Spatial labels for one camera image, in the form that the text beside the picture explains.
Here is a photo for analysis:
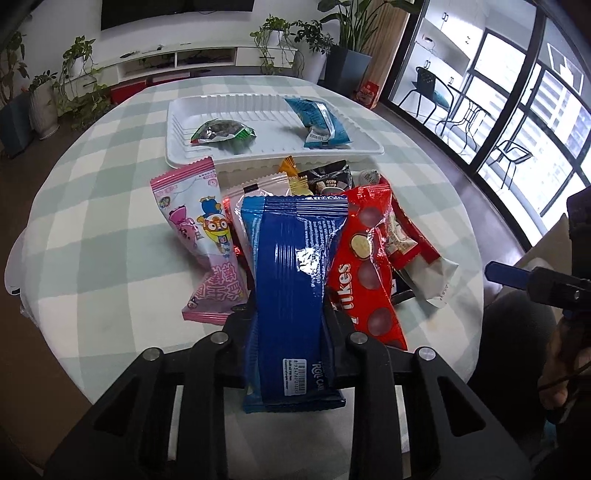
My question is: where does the trailing plant in white pot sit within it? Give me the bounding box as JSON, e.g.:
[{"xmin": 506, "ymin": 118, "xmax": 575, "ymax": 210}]
[{"xmin": 250, "ymin": 15, "xmax": 297, "ymax": 75}]

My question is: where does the white balcony cabinet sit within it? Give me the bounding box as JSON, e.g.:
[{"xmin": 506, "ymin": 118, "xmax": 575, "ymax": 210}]
[{"xmin": 414, "ymin": 0, "xmax": 486, "ymax": 71}]

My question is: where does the pink cartoon snack packet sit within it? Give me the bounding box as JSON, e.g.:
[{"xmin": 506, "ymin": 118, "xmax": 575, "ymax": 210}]
[{"xmin": 150, "ymin": 157, "xmax": 252, "ymax": 328}]

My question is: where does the pale pink snack packet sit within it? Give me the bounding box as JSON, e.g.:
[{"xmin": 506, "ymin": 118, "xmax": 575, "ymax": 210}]
[{"xmin": 222, "ymin": 172, "xmax": 293, "ymax": 259}]

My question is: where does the white plastic tray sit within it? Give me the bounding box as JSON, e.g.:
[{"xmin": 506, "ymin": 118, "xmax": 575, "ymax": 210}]
[{"xmin": 166, "ymin": 93, "xmax": 385, "ymax": 185}]

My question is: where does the beige cushion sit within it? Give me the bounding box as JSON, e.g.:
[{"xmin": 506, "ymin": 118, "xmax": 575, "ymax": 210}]
[{"xmin": 512, "ymin": 213, "xmax": 571, "ymax": 278}]

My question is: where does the green snack packet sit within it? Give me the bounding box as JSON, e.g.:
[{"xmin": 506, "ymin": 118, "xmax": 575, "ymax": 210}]
[{"xmin": 191, "ymin": 119, "xmax": 257, "ymax": 146}]

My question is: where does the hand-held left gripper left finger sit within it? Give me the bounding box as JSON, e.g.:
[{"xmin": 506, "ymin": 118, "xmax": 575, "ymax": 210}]
[{"xmin": 44, "ymin": 300, "xmax": 259, "ymax": 480}]

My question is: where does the black framed glass door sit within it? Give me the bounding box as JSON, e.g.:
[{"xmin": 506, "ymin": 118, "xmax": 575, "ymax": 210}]
[{"xmin": 382, "ymin": 0, "xmax": 591, "ymax": 254}]

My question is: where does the light blue snack packet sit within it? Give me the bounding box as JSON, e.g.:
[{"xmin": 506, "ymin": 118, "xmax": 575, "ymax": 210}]
[{"xmin": 284, "ymin": 97, "xmax": 352, "ymax": 149}]

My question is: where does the black chair with teal cushion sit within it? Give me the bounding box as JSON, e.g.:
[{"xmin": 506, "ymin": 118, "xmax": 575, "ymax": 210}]
[{"xmin": 401, "ymin": 66, "xmax": 457, "ymax": 124}]

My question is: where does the black television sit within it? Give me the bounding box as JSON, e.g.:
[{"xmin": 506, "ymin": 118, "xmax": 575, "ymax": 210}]
[{"xmin": 100, "ymin": 0, "xmax": 256, "ymax": 31}]

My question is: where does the bushy plant in white pot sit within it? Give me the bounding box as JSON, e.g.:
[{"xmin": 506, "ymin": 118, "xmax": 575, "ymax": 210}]
[{"xmin": 293, "ymin": 19, "xmax": 334, "ymax": 85}]

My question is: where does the red storage box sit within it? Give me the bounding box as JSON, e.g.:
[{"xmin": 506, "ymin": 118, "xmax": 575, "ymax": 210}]
[{"xmin": 110, "ymin": 80, "xmax": 149, "ymax": 105}]

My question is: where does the black nut snack packet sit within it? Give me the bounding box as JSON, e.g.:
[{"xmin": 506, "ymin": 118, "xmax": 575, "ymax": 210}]
[{"xmin": 298, "ymin": 159, "xmax": 355, "ymax": 197}]

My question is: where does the tall plant in dark pot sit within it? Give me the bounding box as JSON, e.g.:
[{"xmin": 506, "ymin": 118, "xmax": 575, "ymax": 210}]
[{"xmin": 0, "ymin": 31, "xmax": 34, "ymax": 158}]

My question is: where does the beige curtain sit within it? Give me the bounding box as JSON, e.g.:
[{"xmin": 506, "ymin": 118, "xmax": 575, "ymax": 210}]
[{"xmin": 366, "ymin": 7, "xmax": 413, "ymax": 108}]

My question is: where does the large plant in grey pot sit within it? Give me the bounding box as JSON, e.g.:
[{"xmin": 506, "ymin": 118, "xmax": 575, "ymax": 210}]
[{"xmin": 318, "ymin": 0, "xmax": 419, "ymax": 97}]

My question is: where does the red paper bag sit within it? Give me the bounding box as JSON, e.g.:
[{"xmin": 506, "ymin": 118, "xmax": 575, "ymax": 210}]
[{"xmin": 356, "ymin": 80, "xmax": 381, "ymax": 110}]

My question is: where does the plant in white ribbed pot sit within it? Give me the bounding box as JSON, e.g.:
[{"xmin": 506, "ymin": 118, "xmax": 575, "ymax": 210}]
[{"xmin": 28, "ymin": 70, "xmax": 62, "ymax": 140}]

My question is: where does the gold snack packet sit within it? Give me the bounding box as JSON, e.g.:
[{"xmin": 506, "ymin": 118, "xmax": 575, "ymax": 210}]
[{"xmin": 279, "ymin": 156, "xmax": 315, "ymax": 197}]

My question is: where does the person's right hand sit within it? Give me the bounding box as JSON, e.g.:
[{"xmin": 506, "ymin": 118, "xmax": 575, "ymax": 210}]
[{"xmin": 538, "ymin": 318, "xmax": 587, "ymax": 411}]

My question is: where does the red chocolate ball packet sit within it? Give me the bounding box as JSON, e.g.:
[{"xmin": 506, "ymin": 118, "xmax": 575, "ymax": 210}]
[{"xmin": 327, "ymin": 185, "xmax": 409, "ymax": 352}]

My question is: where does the dark blue snack packet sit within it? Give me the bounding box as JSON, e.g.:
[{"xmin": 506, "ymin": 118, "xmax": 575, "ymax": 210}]
[{"xmin": 240, "ymin": 194, "xmax": 349, "ymax": 414}]

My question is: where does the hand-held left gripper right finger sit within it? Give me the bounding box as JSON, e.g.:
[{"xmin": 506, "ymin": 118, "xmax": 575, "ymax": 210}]
[{"xmin": 323, "ymin": 295, "xmax": 541, "ymax": 480}]

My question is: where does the white and red snack packet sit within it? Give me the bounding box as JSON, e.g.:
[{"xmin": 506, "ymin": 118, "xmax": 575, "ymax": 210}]
[{"xmin": 385, "ymin": 185, "xmax": 460, "ymax": 309}]

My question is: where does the black balcony chair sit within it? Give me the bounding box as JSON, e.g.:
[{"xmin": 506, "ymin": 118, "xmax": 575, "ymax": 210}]
[{"xmin": 479, "ymin": 137, "xmax": 535, "ymax": 191}]

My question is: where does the white television cabinet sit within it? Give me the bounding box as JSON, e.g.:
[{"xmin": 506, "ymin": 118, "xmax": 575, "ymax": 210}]
[{"xmin": 105, "ymin": 42, "xmax": 296, "ymax": 90}]

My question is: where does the trailing pothos plant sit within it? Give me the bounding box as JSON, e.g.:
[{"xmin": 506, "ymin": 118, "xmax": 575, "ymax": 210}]
[{"xmin": 54, "ymin": 36, "xmax": 112, "ymax": 127}]

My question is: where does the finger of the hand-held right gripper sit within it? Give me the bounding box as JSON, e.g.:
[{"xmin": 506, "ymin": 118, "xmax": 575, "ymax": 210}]
[{"xmin": 485, "ymin": 261, "xmax": 591, "ymax": 308}]

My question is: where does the glass balcony table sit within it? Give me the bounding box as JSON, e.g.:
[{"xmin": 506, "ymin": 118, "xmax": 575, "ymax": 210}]
[{"xmin": 442, "ymin": 84, "xmax": 491, "ymax": 149}]

